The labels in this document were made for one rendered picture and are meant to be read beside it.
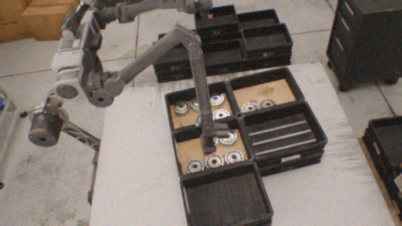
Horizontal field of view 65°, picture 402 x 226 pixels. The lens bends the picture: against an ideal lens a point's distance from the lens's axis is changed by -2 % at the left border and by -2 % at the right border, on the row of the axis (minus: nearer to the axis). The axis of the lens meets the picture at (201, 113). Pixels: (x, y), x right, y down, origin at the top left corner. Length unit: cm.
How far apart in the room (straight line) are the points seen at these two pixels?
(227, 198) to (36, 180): 199
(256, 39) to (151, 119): 131
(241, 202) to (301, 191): 37
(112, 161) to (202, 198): 68
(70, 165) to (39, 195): 35
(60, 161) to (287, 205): 213
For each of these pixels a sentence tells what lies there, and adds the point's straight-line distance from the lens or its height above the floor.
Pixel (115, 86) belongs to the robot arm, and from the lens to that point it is 139.
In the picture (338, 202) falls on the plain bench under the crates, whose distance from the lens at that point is 189.
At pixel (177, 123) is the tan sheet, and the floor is 83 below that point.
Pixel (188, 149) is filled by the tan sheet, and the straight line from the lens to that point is 186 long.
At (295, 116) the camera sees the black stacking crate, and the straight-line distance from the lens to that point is 199.
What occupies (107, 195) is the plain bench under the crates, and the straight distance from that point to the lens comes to 201.
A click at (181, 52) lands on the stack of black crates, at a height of 49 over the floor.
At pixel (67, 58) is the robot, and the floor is 153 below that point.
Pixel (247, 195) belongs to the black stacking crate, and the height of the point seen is 83.
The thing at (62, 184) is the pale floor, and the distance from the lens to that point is 307.
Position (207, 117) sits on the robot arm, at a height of 124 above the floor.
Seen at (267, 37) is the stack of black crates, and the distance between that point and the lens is 305.
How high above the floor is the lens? 238
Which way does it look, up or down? 51 degrees down
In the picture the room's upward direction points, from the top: 11 degrees counter-clockwise
